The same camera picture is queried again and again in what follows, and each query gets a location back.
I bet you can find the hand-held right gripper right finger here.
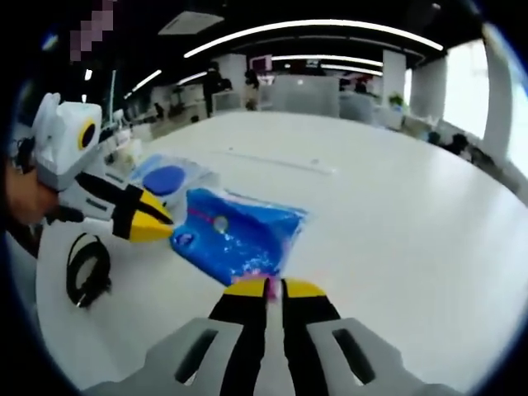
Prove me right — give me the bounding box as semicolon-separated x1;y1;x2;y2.
282;278;438;396

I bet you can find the grey office partition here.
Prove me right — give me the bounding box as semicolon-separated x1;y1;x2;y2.
270;73;342;115

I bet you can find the mask pack with blue oval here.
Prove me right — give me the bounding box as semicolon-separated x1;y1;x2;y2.
131;154;220;208

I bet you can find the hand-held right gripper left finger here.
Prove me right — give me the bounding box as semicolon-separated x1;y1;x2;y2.
84;276;271;396

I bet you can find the blue plastic bag package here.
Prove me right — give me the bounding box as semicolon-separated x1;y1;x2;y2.
169;187;310;290

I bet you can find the short ceiling light strip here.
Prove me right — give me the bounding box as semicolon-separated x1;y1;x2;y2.
271;53;384;69

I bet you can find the ceiling air conditioner unit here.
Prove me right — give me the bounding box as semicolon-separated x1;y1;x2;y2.
158;10;226;36

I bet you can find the person's left hand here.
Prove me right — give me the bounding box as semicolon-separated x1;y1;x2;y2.
6;164;83;226

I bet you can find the long curved ceiling light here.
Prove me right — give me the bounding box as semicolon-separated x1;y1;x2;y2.
183;18;445;59

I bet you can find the large bright window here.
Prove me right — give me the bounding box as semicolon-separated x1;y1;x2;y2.
445;40;490;139

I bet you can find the black office chair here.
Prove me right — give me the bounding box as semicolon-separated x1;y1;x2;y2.
428;134;472;156

